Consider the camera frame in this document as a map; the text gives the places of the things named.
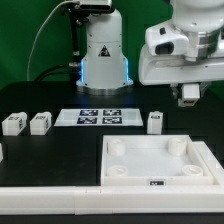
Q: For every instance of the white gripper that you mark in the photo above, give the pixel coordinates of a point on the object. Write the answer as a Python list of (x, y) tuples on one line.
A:
[(175, 70)]

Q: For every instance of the white square tabletop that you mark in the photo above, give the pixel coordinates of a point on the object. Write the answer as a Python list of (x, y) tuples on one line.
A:
[(151, 160)]

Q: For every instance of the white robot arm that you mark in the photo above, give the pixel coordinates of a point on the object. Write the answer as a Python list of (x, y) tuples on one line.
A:
[(104, 68)]

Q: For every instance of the white L-shaped obstacle fence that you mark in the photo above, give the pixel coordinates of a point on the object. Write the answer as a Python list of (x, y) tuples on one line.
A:
[(114, 200)]

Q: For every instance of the white base tag plate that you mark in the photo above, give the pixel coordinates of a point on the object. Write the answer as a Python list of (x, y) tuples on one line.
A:
[(99, 117)]

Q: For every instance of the white part at left edge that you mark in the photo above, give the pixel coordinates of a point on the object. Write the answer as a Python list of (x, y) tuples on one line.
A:
[(1, 153)]

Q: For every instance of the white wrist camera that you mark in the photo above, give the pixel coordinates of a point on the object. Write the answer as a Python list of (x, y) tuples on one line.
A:
[(163, 39)]

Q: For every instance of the grey camera on mount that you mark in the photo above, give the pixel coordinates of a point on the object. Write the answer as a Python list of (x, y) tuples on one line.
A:
[(96, 5)]

